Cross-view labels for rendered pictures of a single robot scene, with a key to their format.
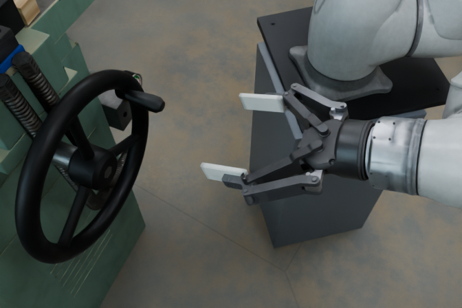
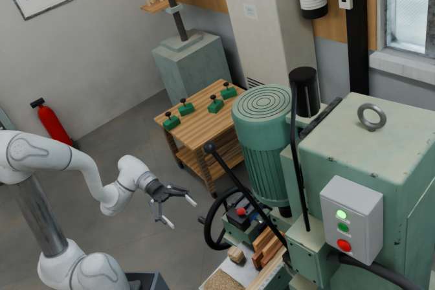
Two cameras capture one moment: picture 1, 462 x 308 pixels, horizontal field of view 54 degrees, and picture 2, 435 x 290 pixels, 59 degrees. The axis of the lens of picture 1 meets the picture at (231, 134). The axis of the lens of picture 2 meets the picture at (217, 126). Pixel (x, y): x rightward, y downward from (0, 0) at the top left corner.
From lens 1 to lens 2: 1.65 m
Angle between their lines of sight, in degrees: 86
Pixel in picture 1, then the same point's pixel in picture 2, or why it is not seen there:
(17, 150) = not seen: hidden behind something
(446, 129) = (138, 170)
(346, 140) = (157, 183)
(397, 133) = (147, 176)
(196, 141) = not seen: outside the picture
